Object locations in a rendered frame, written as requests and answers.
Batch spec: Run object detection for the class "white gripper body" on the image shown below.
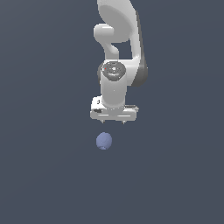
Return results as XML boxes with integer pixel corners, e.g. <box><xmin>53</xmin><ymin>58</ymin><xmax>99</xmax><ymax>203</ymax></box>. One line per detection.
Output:
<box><xmin>89</xmin><ymin>95</ymin><xmax>140</xmax><ymax>123</ymax></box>

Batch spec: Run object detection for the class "blue round ball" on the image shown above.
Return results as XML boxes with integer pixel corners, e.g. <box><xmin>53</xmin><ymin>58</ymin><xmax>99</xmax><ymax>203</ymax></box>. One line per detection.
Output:
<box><xmin>95</xmin><ymin>132</ymin><xmax>113</xmax><ymax>151</ymax></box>

